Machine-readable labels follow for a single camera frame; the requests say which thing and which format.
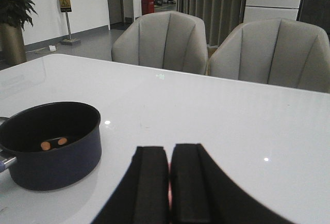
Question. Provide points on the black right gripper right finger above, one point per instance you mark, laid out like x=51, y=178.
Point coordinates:
x=203, y=193

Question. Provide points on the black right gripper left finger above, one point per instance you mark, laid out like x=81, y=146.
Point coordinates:
x=142, y=194

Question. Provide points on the orange ham slice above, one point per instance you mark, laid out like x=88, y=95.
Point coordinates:
x=45, y=146
x=62, y=141

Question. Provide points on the pink bowl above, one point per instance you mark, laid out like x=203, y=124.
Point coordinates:
x=169, y=187

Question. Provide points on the left grey armchair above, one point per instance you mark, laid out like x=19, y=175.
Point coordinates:
x=168, y=40

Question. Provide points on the grey armchair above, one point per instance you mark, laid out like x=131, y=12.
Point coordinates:
x=168, y=40
x=275, y=51

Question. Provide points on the right grey armchair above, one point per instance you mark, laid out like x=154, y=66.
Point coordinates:
x=275, y=51

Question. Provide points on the grey curtain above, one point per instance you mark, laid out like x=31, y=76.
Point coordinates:
x=220, y=16

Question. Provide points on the red bin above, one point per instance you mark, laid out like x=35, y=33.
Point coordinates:
x=147, y=7

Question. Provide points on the yellow warning sign stand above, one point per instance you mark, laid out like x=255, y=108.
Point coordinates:
x=65, y=7

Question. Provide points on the dark grey kitchen counter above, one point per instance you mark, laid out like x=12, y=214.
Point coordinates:
x=315, y=12

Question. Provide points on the green potted plant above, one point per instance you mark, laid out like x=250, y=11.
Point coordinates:
x=14, y=14

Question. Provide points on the dark blue saucepan purple handle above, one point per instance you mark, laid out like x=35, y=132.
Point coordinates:
x=32, y=168

